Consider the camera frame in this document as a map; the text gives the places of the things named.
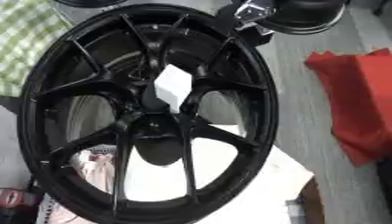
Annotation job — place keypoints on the pink soft object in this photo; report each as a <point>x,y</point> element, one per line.
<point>99,172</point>

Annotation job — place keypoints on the table with green checked cloth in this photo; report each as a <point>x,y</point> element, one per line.
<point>25,38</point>

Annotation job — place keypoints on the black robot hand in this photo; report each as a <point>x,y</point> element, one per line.
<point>244,26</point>

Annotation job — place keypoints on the table with red cloth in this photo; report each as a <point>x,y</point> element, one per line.
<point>360,102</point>

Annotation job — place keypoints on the red and pink object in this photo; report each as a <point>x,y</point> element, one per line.
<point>15,197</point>

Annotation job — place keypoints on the black spoked wheel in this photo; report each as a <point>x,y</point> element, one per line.
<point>66,87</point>

